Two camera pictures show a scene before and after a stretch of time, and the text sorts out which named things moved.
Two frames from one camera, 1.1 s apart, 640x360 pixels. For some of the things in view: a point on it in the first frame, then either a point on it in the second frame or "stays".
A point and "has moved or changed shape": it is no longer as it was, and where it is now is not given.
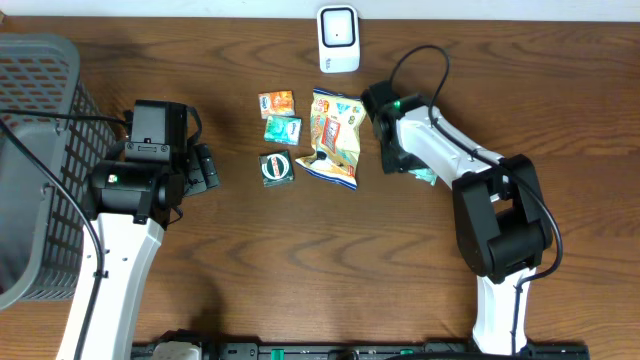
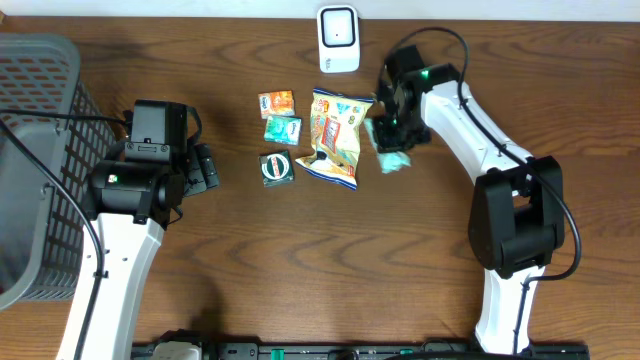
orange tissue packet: [279, 103] stays
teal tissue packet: [283, 130] stays
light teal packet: [425, 174] has moved or changed shape
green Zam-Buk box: [276, 168] stays
